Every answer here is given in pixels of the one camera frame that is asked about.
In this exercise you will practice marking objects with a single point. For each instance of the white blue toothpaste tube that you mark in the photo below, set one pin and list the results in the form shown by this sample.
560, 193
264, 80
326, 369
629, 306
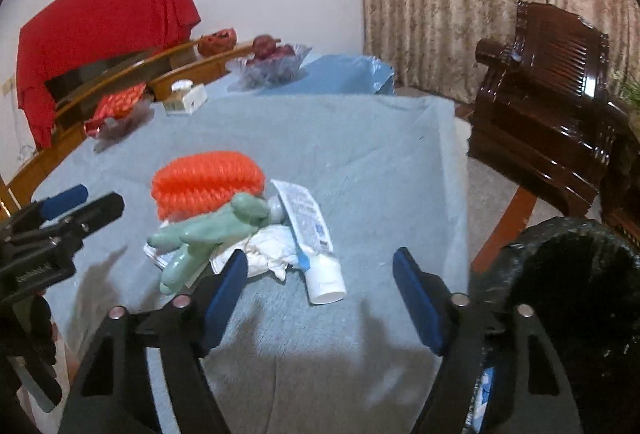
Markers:
312, 234

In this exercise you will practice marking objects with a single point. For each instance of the large orange foam net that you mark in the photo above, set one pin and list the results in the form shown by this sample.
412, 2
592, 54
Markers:
207, 181

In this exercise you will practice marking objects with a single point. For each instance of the white tissue box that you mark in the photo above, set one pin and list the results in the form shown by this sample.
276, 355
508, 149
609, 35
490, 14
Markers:
187, 99

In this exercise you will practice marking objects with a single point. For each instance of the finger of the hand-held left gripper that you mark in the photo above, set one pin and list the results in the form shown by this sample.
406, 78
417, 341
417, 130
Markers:
97, 213
65, 202

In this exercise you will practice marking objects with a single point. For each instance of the dark red apple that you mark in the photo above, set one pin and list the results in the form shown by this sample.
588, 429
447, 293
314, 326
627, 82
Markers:
263, 43

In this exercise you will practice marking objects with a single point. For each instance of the glass fruit bowl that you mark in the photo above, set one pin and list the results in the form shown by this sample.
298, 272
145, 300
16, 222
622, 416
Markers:
270, 68

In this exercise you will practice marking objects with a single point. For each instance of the dark wooden armchair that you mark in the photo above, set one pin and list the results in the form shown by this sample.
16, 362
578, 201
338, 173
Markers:
540, 113

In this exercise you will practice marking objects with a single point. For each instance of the white plastic bag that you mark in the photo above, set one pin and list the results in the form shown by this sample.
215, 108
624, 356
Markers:
152, 253

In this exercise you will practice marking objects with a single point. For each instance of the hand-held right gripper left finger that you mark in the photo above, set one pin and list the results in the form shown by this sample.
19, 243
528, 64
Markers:
222, 304

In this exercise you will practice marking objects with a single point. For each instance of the red patterned gift packet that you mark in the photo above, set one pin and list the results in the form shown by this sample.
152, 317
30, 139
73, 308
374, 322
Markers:
117, 106

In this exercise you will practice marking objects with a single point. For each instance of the green rubber glove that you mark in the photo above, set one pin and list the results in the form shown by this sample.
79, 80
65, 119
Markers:
210, 229

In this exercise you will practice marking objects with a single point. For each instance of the grey tablecloth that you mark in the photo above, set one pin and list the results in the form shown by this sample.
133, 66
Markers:
360, 163

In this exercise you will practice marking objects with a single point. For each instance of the black television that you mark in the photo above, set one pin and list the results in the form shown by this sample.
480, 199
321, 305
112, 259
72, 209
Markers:
100, 78

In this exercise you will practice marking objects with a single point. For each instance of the blue plastic bag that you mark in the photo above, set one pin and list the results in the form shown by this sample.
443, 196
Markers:
482, 394

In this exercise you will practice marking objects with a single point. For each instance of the small glass dish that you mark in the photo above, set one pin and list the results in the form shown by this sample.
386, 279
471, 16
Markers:
125, 128

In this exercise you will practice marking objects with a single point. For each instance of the green potted plant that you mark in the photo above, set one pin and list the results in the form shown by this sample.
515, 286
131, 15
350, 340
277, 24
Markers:
631, 91

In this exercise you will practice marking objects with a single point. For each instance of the black bagged trash bin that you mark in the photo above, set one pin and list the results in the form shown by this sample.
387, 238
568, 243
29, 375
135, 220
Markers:
565, 289

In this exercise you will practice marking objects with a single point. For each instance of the dark wooden side table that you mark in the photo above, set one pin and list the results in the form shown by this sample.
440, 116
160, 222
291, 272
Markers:
622, 194

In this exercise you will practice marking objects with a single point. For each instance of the red cloth cover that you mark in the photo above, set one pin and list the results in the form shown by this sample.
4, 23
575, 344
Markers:
110, 8

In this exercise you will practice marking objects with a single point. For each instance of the light blue tablecloth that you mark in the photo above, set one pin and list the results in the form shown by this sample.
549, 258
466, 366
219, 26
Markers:
340, 73

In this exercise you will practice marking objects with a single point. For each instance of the white tissue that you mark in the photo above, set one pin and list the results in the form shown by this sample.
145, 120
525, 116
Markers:
265, 249

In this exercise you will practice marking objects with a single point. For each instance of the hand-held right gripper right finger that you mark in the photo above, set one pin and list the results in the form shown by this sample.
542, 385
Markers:
422, 309

